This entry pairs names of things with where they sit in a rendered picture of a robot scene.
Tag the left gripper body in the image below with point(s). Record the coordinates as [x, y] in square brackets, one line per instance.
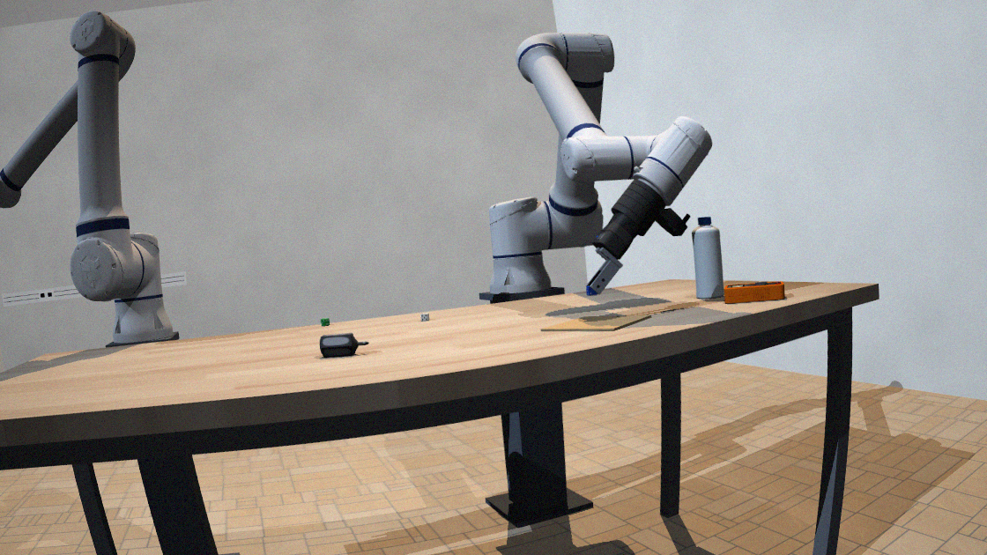
[639, 207]

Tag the orange digital multimeter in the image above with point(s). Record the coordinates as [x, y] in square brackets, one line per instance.
[760, 291]

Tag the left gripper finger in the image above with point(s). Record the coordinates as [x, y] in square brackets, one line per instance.
[604, 264]
[607, 273]

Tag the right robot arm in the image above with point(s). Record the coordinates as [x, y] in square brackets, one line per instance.
[103, 265]

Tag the orange square mat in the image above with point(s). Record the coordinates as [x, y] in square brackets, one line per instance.
[597, 323]

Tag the grey plastic bottle with blue cap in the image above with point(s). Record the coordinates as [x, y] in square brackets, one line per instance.
[707, 260]

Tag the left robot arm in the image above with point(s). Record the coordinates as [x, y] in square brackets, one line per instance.
[572, 218]

